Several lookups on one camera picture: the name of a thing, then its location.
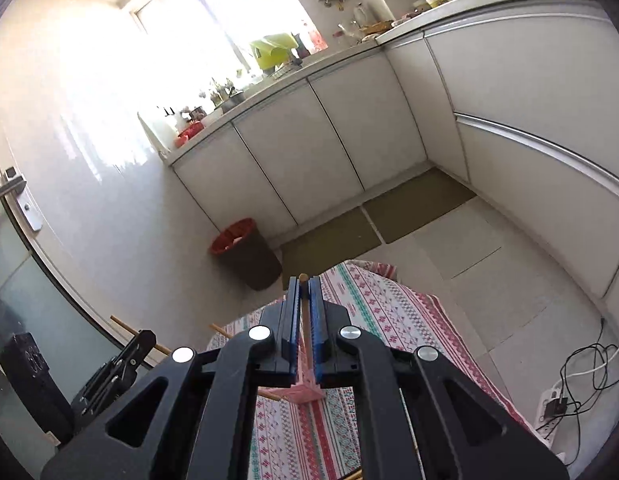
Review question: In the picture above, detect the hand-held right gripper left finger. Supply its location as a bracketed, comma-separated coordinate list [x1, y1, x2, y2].
[40, 276, 302, 480]

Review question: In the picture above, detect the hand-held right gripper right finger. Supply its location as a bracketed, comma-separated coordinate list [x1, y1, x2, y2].
[308, 279, 571, 480]

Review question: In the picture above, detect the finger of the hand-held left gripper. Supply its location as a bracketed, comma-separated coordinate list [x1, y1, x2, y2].
[117, 329, 158, 378]
[71, 355, 136, 432]

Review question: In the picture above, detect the pink plastic utensil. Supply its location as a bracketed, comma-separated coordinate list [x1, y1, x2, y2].
[284, 340, 324, 407]

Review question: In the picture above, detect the patterned striped tablecloth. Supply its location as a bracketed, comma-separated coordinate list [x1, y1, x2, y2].
[204, 259, 543, 480]

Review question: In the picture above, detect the brown bin with red bag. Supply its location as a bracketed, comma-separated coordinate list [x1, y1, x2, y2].
[209, 218, 284, 292]

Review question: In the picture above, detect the green floor mat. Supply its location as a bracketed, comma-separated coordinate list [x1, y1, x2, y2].
[281, 207, 383, 277]
[361, 167, 476, 244]

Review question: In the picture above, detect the frosted glass door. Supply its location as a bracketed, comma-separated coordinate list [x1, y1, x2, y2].
[0, 132, 121, 411]

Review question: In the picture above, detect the white kitchen cabinet run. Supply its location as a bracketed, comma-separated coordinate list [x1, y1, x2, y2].
[168, 49, 431, 227]

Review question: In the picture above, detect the red bowl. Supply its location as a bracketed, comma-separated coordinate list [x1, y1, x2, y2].
[176, 124, 204, 149]

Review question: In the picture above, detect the white power strip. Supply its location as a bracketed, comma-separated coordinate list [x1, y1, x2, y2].
[535, 379, 576, 448]

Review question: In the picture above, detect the white kitchen countertop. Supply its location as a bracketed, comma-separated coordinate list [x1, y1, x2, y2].
[162, 0, 597, 165]

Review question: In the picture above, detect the green plastic basin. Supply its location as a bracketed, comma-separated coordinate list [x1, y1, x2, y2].
[249, 33, 296, 72]

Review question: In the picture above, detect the white corner kitchen cabinet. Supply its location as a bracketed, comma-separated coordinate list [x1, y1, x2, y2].
[383, 0, 619, 321]

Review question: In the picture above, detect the kitchen window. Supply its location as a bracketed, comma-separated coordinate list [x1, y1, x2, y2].
[117, 0, 273, 78]

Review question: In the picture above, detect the metal door handle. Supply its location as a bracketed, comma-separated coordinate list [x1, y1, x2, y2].
[0, 166, 28, 204]

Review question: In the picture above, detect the black cable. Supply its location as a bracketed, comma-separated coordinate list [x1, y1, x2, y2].
[558, 317, 619, 456]

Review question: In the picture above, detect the white cable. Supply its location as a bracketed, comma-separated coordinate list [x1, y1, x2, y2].
[549, 342, 619, 396]

